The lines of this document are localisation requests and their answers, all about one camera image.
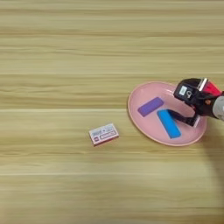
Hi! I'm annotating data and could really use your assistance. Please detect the pink round plate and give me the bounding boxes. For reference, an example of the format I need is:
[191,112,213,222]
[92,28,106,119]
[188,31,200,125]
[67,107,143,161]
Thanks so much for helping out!
[127,80,208,147]

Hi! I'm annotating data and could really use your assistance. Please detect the small white red box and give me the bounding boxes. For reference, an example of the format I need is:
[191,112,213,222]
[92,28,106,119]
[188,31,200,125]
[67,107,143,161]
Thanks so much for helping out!
[88,122,120,147]

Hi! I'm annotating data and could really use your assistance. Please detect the purple rectangular block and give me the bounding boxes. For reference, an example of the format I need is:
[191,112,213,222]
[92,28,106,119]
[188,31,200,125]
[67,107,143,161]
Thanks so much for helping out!
[136,96,165,118]

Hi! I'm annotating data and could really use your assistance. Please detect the blue rectangular block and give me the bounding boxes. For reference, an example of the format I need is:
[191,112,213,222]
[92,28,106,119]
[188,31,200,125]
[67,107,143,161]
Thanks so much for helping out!
[157,108,182,139]

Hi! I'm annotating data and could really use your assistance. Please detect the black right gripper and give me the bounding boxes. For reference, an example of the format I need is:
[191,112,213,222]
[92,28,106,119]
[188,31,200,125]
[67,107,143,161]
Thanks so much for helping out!
[168,77,222,129]

